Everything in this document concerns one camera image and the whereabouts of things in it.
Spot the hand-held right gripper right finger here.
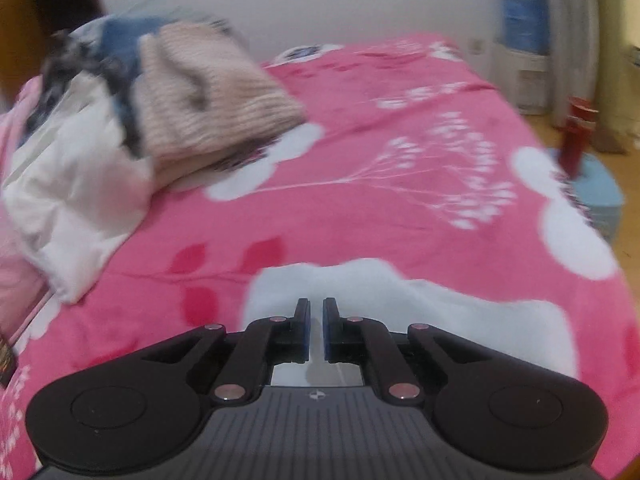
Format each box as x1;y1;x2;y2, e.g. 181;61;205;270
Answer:
322;297;495;406

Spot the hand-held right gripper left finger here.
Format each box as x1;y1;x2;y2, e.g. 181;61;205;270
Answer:
141;297;312;406

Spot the white button shirt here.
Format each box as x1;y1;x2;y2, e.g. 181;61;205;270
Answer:
244;257;581;388

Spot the pink floral bed blanket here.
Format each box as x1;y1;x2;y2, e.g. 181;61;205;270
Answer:
0;32;636;461

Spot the white padded jacket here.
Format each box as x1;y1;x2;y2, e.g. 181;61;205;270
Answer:
2;72;153;306

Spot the pink grey floral quilt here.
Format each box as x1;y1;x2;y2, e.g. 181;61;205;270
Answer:
0;75;56;351

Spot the black smartphone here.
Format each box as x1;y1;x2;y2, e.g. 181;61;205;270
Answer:
0;330;18;391

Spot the light blue plastic stool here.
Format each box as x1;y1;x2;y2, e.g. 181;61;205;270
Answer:
547;147;626;241

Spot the red thermos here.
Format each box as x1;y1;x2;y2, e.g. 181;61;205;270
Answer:
559;96;598;181

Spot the white water dispenser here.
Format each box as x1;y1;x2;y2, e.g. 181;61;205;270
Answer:
492;40;556;116

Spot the blue denim garment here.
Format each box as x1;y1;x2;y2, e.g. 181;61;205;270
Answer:
97;15;168;161

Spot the dark plaid shirt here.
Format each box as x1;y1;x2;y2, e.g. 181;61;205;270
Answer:
25;25;111;131

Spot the blue water bottle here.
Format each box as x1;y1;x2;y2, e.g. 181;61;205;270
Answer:
497;0;551;56

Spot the grey curtain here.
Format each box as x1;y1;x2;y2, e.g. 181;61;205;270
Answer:
530;0;601;126

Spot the dark wooden panel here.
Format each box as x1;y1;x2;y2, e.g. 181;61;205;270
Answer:
0;0;108;106

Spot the pale yellow cabinet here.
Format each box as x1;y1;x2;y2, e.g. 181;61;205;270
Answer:
595;0;640;151

